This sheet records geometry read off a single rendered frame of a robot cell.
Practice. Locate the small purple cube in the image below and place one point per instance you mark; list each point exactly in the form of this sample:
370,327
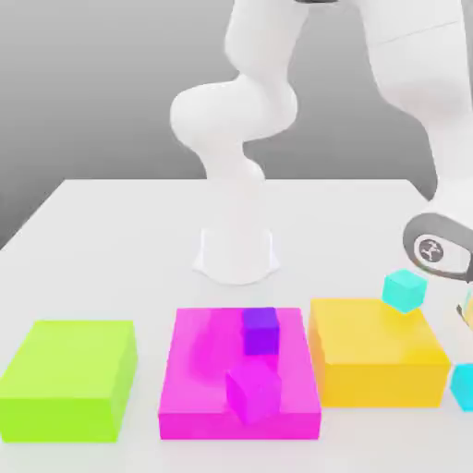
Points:
260,332

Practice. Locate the large orange box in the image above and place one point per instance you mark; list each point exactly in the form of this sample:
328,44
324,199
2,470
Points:
373,354

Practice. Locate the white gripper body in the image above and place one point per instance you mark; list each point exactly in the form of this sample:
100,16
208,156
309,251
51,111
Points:
469,308

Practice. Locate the large magenta box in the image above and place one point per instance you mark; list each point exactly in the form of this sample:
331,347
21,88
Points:
199,399

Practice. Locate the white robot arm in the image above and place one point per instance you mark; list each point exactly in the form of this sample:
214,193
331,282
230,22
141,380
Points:
236,122

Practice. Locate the small magenta cube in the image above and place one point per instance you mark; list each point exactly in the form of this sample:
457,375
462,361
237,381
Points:
255,395

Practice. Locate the small cyan cube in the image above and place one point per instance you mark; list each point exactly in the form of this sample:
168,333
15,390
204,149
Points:
463,386

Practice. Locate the large green box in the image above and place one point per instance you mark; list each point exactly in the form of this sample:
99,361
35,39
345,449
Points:
66,369

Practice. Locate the small turquoise cube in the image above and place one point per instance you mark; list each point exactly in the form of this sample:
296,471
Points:
404,292

